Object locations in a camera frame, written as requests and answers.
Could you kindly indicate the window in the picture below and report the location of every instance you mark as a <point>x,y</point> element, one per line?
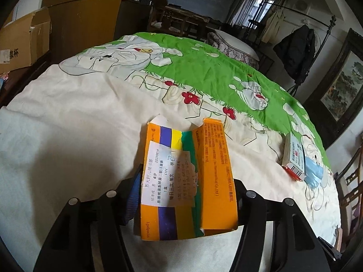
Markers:
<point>255,8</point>

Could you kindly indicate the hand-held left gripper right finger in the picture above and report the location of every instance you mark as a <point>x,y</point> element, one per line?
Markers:
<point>244,204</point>

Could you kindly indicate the round white cushioned stool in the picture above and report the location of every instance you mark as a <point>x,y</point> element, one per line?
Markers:
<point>235,44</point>

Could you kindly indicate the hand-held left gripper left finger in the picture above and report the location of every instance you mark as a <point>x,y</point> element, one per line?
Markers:
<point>132,202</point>

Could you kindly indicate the yellow wooden cabinet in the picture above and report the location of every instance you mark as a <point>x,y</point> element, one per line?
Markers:
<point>90,19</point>

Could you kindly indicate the small white red box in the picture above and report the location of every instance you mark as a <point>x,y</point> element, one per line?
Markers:
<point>293,153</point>

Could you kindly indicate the blue face mask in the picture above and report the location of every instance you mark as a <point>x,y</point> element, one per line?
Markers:
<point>314,172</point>

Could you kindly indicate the cardboard box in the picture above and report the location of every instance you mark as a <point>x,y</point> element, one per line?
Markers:
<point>22,42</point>

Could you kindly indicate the black metal clothes rack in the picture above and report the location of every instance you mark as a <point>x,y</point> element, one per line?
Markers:
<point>312,17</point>

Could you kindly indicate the pale yellow hanging garment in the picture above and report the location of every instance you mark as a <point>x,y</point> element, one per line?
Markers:
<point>275,25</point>

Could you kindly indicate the orange striped medicine box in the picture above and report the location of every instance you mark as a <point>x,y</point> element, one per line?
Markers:
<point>175,187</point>

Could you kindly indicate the framed landscape painting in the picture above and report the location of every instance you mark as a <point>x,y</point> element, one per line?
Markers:
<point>340,90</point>

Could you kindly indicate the black coat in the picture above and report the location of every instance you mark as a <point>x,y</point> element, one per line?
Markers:
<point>295,53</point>

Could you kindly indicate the dark wooden desk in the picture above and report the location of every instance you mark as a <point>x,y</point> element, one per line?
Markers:
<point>184,19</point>

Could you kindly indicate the wooden chair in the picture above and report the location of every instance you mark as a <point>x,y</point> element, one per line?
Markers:
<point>350,192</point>

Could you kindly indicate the green white printed bedsheet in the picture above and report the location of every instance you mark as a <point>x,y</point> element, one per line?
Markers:
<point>85,124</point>

